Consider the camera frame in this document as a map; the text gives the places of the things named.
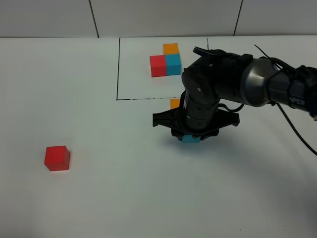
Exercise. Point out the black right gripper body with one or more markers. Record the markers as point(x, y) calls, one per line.
point(205, 125)

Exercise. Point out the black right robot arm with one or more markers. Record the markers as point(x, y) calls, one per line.
point(243, 79)

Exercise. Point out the template blue cube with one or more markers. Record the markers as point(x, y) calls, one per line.
point(173, 64)

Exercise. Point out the template red cube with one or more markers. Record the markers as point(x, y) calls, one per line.
point(158, 66)

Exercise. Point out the template orange cube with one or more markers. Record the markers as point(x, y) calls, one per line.
point(170, 49)

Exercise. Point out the loose orange cube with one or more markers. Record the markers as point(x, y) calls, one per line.
point(174, 103)

